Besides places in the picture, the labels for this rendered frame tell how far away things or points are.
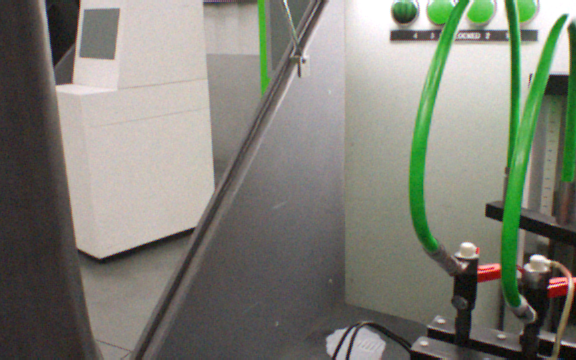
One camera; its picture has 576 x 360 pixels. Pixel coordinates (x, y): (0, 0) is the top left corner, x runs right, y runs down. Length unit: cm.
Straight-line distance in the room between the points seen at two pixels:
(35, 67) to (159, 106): 347
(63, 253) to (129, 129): 337
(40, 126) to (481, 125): 89
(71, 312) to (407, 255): 96
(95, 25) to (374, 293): 287
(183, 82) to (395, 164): 275
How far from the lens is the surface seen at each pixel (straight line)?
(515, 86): 90
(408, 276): 114
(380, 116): 108
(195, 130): 382
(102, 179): 351
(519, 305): 65
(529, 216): 92
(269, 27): 381
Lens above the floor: 139
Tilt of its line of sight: 16 degrees down
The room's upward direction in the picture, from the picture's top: 1 degrees counter-clockwise
